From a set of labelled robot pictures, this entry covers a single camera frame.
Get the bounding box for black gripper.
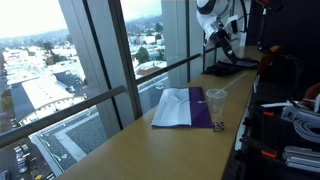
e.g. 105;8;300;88
211;29;240;65

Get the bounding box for clear plastic straw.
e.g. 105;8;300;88
213;72;248;98

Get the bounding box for clear plastic cup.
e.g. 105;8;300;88
205;87;229;117

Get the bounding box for flat dark tablet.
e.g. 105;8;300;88
233;59;258;69

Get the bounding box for black cloth bag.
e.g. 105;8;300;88
202;57;260;77

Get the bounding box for orange chair back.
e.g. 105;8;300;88
257;45;283;76

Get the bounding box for black vertical pole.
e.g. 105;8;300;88
257;3;271;51

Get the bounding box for purple folder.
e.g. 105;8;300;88
151;86;214;129

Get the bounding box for white plastic strip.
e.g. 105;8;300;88
260;100;294;109

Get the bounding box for small metal binder clip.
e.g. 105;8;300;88
212;121;226;132

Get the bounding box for white paper sheet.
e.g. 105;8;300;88
151;87;193;127

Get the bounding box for white power strip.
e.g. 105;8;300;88
280;105;320;124

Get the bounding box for black equipment cart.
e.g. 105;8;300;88
233;76;320;180

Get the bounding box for orange round object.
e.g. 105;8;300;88
303;82;320;108

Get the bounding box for silver metal bars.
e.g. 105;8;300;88
282;145;320;174

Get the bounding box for grey metal handrail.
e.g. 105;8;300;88
0;37;240;149

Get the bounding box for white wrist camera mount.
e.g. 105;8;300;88
228;14;240;34

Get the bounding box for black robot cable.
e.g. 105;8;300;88
239;0;250;34

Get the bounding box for white coiled cable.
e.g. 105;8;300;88
293;118;320;144

